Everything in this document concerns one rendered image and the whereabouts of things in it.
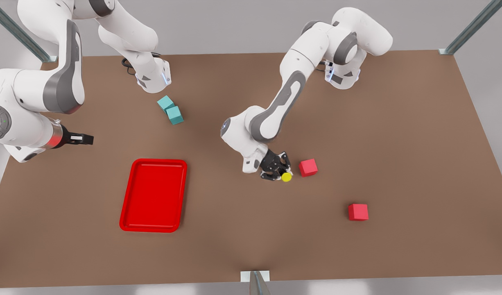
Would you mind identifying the silver frame post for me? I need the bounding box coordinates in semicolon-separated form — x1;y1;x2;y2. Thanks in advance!
438;0;502;56
0;0;57;63
240;270;271;295

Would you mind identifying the black cable loop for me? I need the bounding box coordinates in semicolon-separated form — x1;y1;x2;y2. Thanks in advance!
121;52;162;75

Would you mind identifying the red plastic tray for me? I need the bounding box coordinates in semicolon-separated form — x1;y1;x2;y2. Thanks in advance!
119;158;188;233

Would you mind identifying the red cube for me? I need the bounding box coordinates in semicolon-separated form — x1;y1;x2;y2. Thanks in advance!
299;159;319;177
348;203;369;222

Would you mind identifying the teal cube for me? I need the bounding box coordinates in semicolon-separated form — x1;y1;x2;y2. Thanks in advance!
166;106;184;125
157;95;176;113

